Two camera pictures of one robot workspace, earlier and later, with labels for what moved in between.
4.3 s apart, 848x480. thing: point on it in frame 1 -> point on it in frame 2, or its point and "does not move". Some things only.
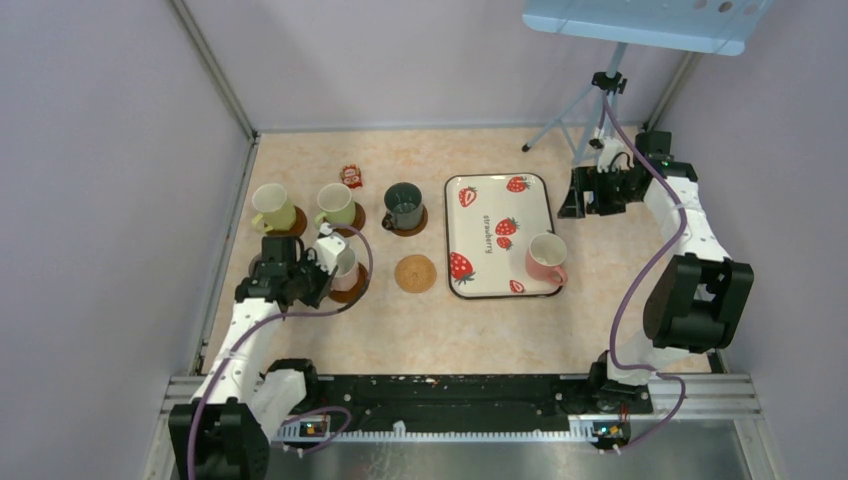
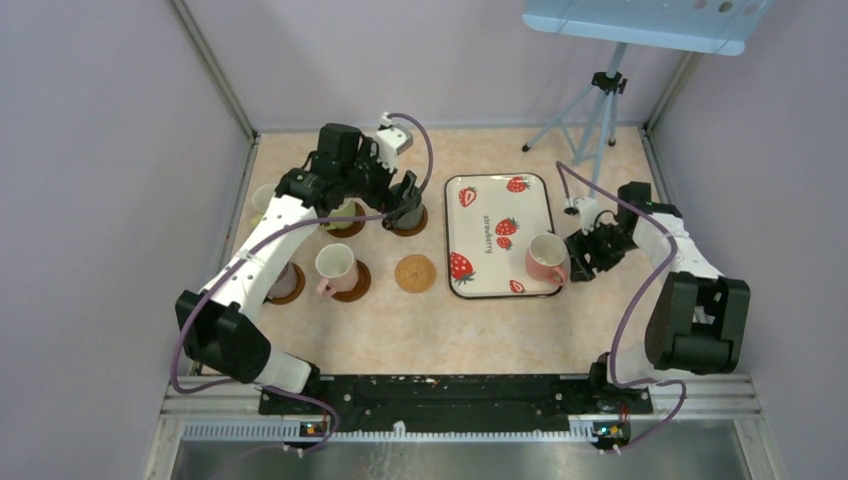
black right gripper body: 610,189 -> 604,247
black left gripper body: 311,281 -> 372,178
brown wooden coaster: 354,293 does not move
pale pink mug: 347,278 does not move
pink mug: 544,256 does not move
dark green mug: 404,205 does not move
